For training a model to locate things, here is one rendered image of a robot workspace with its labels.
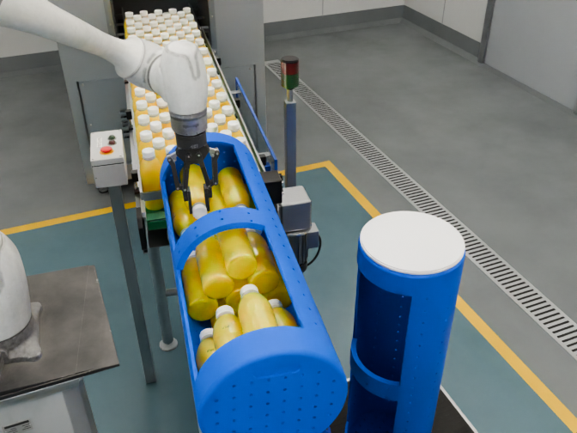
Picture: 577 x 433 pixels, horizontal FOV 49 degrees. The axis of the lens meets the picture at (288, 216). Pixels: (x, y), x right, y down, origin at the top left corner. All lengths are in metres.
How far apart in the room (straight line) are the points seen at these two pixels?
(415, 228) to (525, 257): 1.82
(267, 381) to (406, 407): 0.88
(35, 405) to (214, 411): 0.48
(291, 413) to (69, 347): 0.54
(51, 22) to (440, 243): 1.07
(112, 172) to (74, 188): 2.08
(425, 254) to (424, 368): 0.36
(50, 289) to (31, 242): 2.04
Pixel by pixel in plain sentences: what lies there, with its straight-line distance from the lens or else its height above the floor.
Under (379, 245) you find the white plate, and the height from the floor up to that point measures 1.04.
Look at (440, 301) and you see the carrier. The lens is 1.70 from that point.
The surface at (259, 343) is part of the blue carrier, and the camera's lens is 1.12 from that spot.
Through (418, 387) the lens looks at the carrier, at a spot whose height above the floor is 0.60.
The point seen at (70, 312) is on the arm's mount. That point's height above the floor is 1.02.
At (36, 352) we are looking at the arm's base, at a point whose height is 1.03.
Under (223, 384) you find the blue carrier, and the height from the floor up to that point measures 1.18.
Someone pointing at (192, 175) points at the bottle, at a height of 1.15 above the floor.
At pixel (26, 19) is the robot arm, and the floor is 1.70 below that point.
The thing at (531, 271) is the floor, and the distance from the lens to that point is 3.44.
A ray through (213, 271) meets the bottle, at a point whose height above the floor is 1.15.
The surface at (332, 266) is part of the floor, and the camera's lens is 3.25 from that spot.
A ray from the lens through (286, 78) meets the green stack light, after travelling 2.25.
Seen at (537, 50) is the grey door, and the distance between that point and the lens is 5.47.
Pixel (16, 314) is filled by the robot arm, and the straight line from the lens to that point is 1.44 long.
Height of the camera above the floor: 2.03
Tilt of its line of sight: 34 degrees down
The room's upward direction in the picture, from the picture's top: straight up
